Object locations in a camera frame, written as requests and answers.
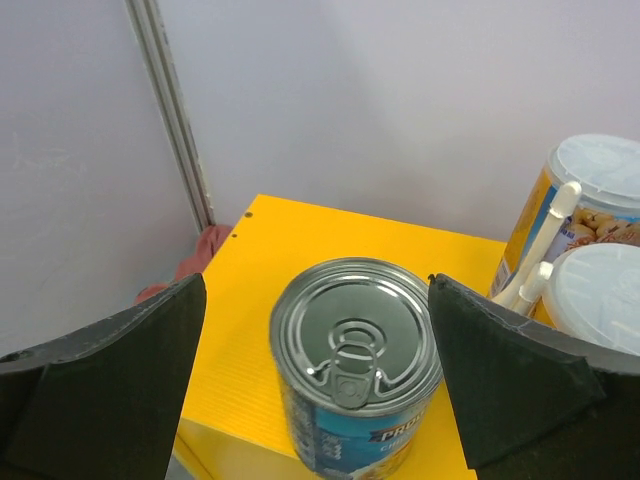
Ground red crumpled cloth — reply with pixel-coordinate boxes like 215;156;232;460
134;225;232;305

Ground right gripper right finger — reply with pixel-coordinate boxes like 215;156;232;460
428;274;639;479

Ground yellow wooden box counter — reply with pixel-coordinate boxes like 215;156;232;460
176;195;504;479

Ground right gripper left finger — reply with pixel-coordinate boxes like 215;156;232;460
1;274;207;479

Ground orange snack can with spoon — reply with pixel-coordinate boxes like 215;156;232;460
512;243;639;356

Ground tall snack can with spoon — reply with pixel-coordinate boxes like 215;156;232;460
489;134;639;297

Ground left aluminium corner post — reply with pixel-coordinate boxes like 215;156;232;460
125;0;215;230

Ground blue soup can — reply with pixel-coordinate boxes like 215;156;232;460
269;257;443;479

